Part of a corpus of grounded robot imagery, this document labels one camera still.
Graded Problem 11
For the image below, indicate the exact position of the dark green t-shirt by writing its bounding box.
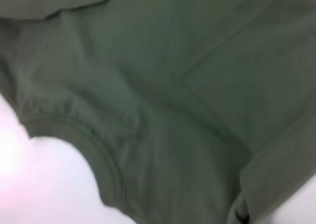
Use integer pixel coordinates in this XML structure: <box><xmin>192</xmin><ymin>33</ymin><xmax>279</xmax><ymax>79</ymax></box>
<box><xmin>0</xmin><ymin>0</ymin><xmax>316</xmax><ymax>224</ymax></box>

